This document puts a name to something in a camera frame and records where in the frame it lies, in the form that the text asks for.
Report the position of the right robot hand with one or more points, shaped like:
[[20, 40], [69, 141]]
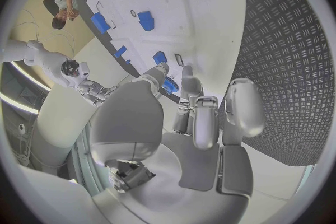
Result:
[[97, 91]]

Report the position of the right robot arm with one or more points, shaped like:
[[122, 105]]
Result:
[[44, 56]]

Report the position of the small blue peg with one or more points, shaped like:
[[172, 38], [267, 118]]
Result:
[[127, 61]]

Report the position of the large blue block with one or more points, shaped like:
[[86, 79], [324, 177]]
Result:
[[99, 22]]

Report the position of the small blue block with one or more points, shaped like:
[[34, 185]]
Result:
[[159, 58]]

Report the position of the blue gear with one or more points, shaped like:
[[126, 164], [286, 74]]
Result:
[[169, 85]]

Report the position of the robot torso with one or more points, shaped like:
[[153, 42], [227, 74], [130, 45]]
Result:
[[21, 91]]

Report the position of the blue plug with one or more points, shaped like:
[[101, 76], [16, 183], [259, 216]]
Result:
[[146, 20]]

